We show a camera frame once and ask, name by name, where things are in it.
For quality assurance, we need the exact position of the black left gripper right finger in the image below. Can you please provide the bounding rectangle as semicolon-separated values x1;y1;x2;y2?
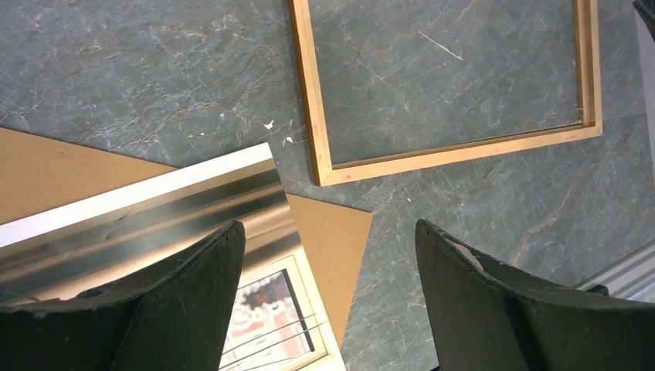
415;220;654;370

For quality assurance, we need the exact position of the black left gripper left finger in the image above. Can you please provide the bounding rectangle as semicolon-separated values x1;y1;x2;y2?
1;222;246;370

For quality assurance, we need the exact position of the clear acrylic sheet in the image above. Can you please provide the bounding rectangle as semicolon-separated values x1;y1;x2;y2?
311;1;579;163

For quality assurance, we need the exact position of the wooden picture frame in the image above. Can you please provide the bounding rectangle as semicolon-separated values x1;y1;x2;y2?
288;1;603;186

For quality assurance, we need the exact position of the glossy printed photo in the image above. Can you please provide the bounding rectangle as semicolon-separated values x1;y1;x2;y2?
1;144;344;370

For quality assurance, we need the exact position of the brown cardboard backing board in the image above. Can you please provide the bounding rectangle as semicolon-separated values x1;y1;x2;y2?
1;128;373;345

